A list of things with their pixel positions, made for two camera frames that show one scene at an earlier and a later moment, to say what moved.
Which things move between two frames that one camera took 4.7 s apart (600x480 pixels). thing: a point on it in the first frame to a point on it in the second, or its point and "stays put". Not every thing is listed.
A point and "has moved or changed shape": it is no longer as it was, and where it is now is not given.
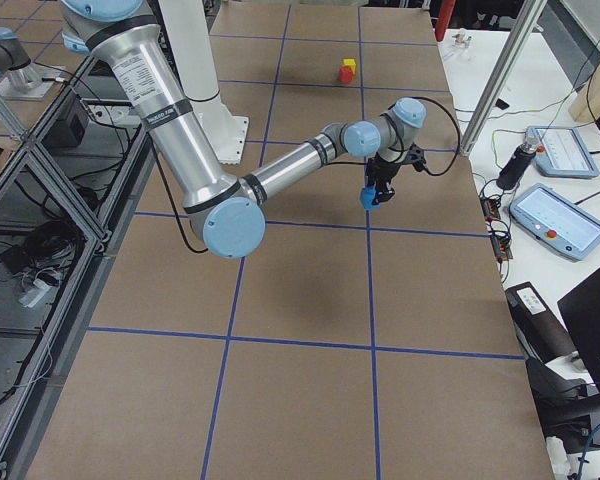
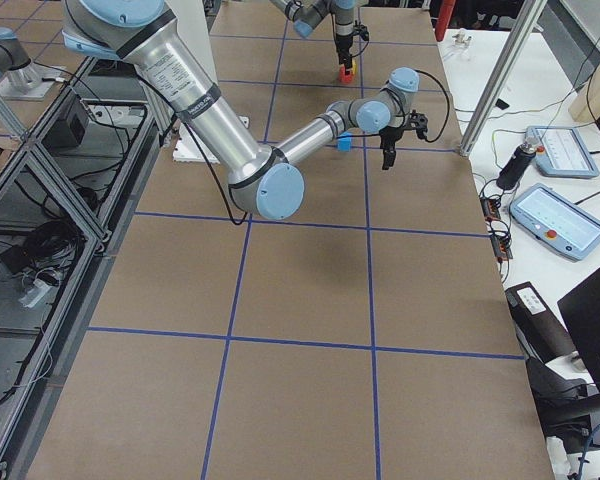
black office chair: [572, 411] stays put
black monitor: [592, 313] stays put
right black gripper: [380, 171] to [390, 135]
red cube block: [345, 74] stays put
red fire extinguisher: [445, 11] stays put
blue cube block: [366, 196] has moved or changed shape
